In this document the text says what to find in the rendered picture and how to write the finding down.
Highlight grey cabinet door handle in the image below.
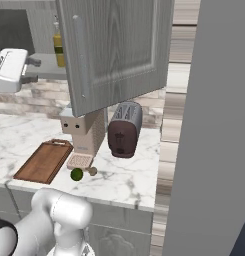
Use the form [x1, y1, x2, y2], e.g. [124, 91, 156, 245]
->
[72, 14, 91, 100]

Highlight tall grey side panel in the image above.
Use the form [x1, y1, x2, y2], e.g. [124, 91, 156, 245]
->
[161, 0, 245, 256]

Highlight grey wall cabinet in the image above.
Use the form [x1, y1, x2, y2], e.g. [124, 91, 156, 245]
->
[0, 0, 69, 81]

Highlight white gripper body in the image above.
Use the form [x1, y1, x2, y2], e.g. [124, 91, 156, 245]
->
[0, 48, 29, 94]

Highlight beige coffee machine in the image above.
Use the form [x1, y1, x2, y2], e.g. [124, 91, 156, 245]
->
[58, 103, 109, 171]

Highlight brown and silver toaster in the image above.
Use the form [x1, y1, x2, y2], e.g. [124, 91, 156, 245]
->
[106, 100, 144, 159]

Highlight yellow condiment bottle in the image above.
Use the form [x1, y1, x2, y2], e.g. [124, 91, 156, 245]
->
[52, 14, 66, 69]

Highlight brown wooden cutting board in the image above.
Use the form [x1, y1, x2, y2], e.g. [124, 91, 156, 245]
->
[12, 138, 75, 186]

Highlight dark blue object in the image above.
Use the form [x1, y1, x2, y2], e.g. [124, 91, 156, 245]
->
[228, 215, 245, 256]

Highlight green lime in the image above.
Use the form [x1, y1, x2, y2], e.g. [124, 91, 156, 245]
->
[70, 167, 85, 182]

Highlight grey wood cabinet door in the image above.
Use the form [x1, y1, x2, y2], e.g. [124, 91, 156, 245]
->
[55, 0, 176, 119]

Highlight grey base cabinets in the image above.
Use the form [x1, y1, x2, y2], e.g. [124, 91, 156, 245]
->
[0, 184, 155, 256]

